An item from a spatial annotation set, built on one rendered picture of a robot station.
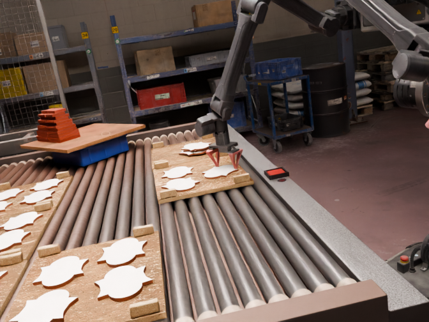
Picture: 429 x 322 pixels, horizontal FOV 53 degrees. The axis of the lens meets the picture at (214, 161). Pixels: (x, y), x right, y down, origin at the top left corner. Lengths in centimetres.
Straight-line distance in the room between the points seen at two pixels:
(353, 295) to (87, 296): 58
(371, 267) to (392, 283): 7
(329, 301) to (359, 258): 23
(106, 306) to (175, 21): 593
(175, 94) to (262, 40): 175
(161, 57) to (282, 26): 207
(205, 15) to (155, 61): 91
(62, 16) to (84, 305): 587
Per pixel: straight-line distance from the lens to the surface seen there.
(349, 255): 108
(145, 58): 604
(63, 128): 244
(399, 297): 95
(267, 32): 702
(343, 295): 89
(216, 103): 164
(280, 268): 104
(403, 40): 118
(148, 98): 601
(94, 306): 102
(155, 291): 100
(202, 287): 101
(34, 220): 163
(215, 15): 614
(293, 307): 86
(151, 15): 667
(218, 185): 157
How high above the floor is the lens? 145
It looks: 16 degrees down
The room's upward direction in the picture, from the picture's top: 9 degrees counter-clockwise
